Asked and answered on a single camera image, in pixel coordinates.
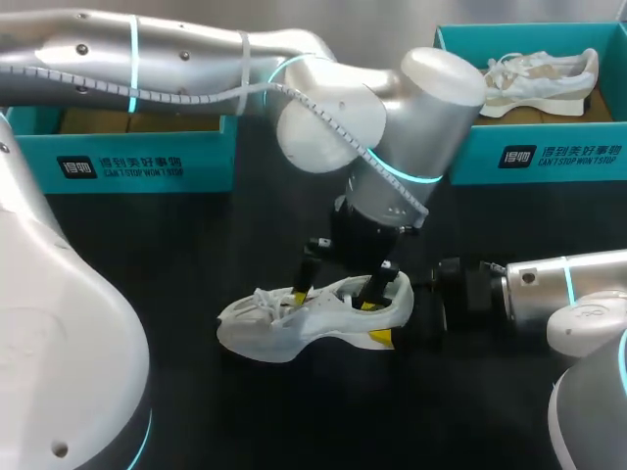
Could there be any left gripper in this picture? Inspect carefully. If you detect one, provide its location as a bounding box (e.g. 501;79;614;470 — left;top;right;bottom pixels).
291;194;448;352

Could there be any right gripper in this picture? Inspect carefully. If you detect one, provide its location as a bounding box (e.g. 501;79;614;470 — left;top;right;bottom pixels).
429;256;516;323

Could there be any white and beige shoe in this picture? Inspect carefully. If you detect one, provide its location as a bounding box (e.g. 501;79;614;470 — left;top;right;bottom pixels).
477;47;600;118

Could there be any teal box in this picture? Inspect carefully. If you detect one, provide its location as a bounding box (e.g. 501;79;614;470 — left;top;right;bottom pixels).
3;105;240;195
432;22;627;186

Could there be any white cable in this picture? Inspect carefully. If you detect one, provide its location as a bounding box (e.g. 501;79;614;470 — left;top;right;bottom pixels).
0;67;430;229

